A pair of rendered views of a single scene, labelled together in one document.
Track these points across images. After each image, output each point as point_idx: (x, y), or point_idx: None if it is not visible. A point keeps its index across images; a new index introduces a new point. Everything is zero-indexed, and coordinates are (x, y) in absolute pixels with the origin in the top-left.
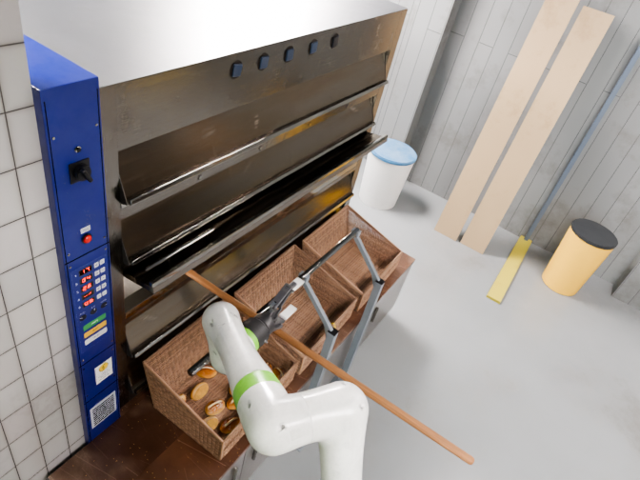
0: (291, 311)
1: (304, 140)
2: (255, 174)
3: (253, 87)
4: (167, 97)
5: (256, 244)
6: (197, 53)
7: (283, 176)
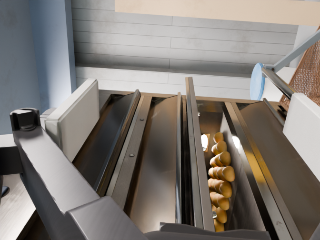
0: (307, 115)
1: (154, 159)
2: (157, 229)
3: None
4: None
5: (312, 215)
6: None
7: (178, 183)
